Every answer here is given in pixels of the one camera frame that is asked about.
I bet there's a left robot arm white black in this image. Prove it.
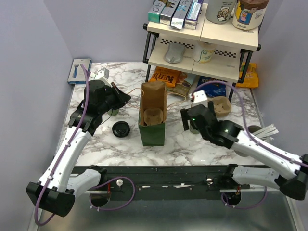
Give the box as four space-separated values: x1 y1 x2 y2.
26 80 131 217

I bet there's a teal toothpaste box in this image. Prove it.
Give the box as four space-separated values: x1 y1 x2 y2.
148 0 168 23

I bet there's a brown paper bag green side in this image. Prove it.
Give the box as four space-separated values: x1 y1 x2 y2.
137 81 169 147

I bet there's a grey cup with straws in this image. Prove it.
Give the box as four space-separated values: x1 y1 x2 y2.
248 124 279 143

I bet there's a yellow snack bag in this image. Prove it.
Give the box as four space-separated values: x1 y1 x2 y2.
236 63 259 89

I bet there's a black plastic lid stack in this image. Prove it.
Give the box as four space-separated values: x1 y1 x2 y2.
112 121 130 138

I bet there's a silver blue toothpaste box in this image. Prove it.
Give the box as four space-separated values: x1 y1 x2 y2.
170 0 192 30

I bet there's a white blue toothpaste box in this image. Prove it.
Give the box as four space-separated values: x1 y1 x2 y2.
184 0 204 30

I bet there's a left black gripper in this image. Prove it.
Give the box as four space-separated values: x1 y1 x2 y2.
98 82 131 115

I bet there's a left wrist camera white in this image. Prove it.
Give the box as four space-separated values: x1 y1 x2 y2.
90 68 111 86

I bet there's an orange kettle chips bag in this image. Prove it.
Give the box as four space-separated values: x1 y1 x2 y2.
149 67 180 88

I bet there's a white paper roll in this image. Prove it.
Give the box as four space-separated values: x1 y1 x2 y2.
192 41 216 64

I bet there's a green paper cup stack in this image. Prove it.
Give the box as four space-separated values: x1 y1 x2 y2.
108 109 119 116

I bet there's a single green paper cup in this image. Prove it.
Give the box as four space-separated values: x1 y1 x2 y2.
189 121 199 134

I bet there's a cream black tiered shelf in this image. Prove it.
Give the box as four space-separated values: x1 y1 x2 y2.
143 3 261 85

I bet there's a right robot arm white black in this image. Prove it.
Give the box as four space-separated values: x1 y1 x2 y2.
180 104 308 201

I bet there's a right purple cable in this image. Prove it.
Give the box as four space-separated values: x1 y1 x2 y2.
194 80 308 210

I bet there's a blue doritos chips bag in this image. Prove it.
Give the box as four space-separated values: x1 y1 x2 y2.
196 76 226 98

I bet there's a grey cartoon mug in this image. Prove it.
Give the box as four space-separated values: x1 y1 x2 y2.
205 0 236 24

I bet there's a blue razor package box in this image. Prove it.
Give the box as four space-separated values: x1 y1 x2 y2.
67 58 92 85

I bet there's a brown pulp cup carrier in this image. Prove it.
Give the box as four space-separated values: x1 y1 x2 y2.
206 96 231 118
143 108 163 126

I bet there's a white cartoon canister brown lid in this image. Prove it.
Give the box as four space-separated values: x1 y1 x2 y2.
232 0 269 30

